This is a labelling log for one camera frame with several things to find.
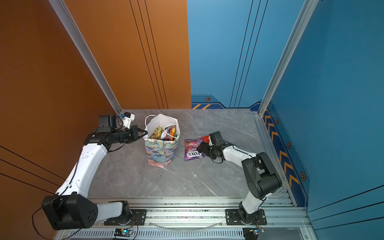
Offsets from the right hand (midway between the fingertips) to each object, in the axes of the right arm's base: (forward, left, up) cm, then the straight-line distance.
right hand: (199, 150), depth 92 cm
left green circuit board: (-41, +37, -6) cm, 56 cm away
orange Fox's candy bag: (+5, +16, +15) cm, 23 cm away
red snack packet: (+12, -4, -4) cm, 13 cm away
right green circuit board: (-40, -27, -5) cm, 49 cm away
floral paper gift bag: (-8, +21, +11) cm, 25 cm away
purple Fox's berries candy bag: (+1, +6, -2) cm, 6 cm away
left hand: (0, +27, +21) cm, 34 cm away
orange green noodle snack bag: (+7, +26, +10) cm, 28 cm away
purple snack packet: (0, +18, +16) cm, 24 cm away
